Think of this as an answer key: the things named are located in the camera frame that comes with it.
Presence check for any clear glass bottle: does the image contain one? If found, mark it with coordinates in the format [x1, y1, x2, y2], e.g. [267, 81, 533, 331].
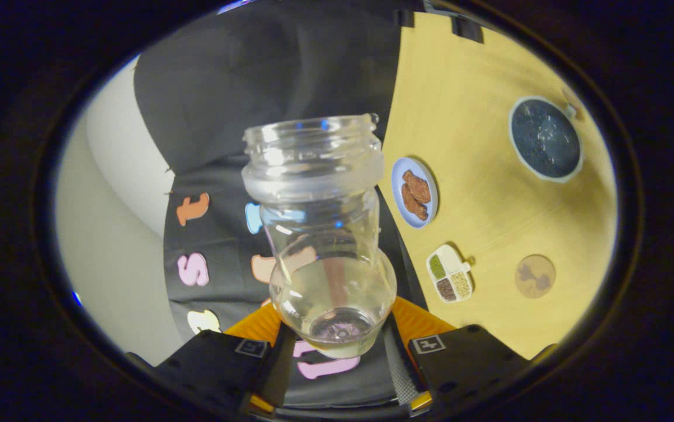
[241, 113, 397, 359]

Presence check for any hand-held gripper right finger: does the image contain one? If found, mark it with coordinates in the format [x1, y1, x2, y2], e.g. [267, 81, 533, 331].
[382, 296, 534, 418]

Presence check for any dark blue speckled cup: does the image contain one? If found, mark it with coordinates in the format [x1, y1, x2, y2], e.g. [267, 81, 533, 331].
[508, 88, 585, 184]

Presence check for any round brown coaster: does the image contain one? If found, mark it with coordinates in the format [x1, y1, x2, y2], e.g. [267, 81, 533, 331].
[515, 254, 557, 300]

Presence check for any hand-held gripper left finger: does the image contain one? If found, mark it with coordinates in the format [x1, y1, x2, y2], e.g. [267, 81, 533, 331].
[126, 302, 298, 418]

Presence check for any white divided grain dish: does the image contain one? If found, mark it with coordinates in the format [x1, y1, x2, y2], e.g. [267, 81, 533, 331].
[425, 244, 474, 304]

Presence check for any light blue plate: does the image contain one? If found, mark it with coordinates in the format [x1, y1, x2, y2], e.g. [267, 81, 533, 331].
[390, 156, 439, 229]

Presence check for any brown meat slice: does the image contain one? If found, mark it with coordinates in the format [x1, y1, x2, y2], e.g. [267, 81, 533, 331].
[401, 183, 428, 222]
[403, 170, 431, 204]

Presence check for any wooden table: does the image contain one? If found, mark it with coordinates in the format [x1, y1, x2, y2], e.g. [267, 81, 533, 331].
[379, 12, 618, 360]

